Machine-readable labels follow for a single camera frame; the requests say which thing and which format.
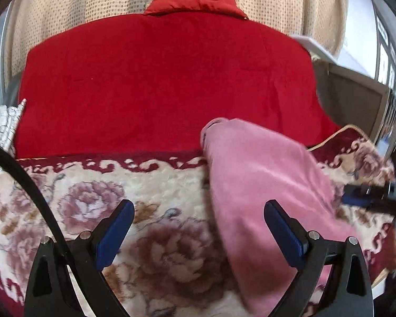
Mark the black cable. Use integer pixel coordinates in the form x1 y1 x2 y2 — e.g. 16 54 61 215
0 141 86 317

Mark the pink corduroy garment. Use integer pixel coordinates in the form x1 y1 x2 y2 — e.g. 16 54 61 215
201 117 363 308

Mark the red pillow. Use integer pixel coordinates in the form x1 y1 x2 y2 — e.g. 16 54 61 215
143 0 249 21

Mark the slatted rail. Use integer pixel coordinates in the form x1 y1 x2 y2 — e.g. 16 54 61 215
378 95 396 147

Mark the white window ledge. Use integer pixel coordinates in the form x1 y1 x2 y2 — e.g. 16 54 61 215
289 33 340 63

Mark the window frame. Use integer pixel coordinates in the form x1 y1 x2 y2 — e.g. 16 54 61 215
372 0 396 90

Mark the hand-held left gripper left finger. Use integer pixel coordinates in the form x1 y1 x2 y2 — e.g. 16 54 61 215
24 199 135 317

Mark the floral plush blanket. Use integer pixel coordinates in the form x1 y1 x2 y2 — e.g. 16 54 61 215
0 125 396 317

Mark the red quilt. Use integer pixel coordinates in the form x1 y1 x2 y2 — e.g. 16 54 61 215
14 12 341 159

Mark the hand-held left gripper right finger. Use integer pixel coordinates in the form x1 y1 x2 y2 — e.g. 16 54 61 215
264 199 374 317

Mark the white crackle-print cloth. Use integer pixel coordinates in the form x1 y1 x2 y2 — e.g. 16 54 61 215
0 98 27 179

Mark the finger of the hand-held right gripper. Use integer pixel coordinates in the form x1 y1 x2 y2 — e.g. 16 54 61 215
341 183 393 211

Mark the grey padded headboard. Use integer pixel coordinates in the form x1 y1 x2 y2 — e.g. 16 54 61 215
312 58 396 143

